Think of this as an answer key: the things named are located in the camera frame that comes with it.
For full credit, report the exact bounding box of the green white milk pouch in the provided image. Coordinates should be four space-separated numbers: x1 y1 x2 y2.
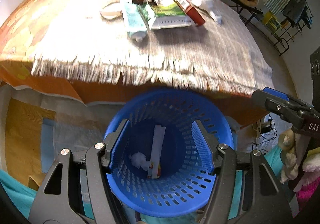
137 2 195 30

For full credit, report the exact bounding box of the blue plastic trash basket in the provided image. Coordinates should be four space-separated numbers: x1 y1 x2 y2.
106 88 233 217

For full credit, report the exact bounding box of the white tissue in basket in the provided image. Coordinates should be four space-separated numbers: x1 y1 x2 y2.
129 152 151 171

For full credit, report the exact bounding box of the white box in basket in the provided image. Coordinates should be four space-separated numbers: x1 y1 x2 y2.
148 125 166 179

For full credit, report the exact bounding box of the plush toys pile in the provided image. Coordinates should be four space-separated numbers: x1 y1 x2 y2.
278 128 319 210

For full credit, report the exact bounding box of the black metal rack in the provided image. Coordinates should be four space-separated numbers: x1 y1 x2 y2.
251 0 313 56

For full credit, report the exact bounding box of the light blue tube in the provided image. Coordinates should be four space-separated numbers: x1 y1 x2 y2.
121 2 147 42

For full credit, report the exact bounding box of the plaid fringed blanket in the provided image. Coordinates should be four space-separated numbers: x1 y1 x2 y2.
31 0 273 95

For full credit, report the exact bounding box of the crumpled white tissue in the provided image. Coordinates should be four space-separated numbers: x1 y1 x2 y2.
191 0 222 26

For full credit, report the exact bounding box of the red white long box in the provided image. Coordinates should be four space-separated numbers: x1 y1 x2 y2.
174 0 206 26

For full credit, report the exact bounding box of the white rubber band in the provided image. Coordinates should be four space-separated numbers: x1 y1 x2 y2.
100 2 122 20

